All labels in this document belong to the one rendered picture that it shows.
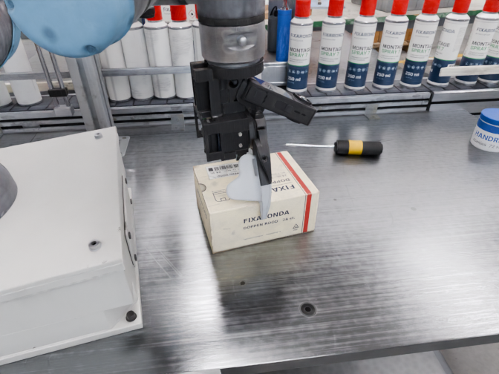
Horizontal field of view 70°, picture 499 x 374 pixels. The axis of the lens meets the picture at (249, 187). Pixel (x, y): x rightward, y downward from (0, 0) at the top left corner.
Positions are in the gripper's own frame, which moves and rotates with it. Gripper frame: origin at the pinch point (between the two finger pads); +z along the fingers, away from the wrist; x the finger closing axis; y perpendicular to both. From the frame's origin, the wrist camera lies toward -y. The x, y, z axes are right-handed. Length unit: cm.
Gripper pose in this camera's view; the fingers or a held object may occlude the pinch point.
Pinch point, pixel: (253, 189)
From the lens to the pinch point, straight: 55.0
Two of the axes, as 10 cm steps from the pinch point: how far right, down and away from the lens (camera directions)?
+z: 0.2, 8.1, 5.9
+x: 3.0, 5.6, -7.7
